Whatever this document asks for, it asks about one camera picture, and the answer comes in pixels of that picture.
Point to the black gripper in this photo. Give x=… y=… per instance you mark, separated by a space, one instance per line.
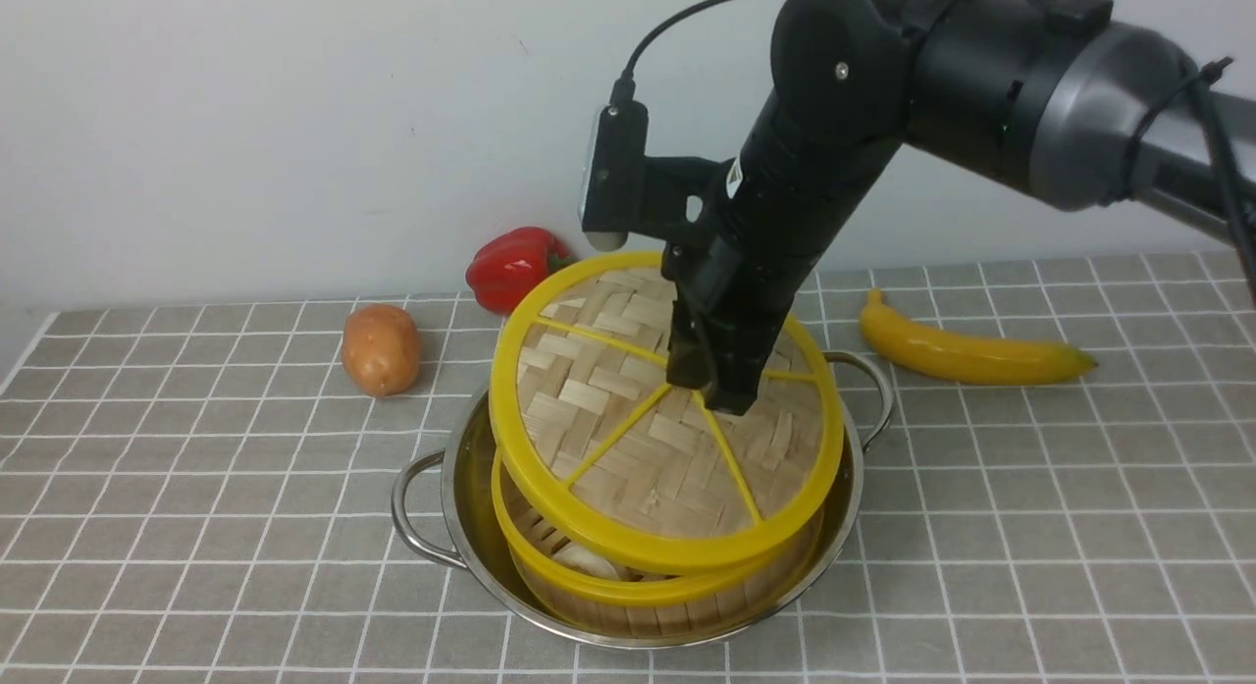
x=771 y=218

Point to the woven bamboo steamer lid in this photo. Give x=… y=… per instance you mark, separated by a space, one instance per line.
x=639 y=469

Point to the bamboo steamer basket yellow rim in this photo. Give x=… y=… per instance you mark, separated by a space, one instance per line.
x=649 y=605

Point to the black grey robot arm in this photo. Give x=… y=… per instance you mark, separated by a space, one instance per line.
x=1051 y=98

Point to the white dumpling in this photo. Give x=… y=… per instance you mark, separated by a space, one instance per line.
x=574 y=556

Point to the yellow banana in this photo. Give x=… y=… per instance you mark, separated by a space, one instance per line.
x=967 y=359

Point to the red bell pepper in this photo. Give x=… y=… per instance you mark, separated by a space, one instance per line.
x=506 y=269

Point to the brown potato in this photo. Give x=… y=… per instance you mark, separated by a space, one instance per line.
x=381 y=350

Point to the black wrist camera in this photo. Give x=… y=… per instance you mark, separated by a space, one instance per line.
x=628 y=193

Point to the stainless steel two-handled pot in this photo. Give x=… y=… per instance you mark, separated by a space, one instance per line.
x=479 y=546

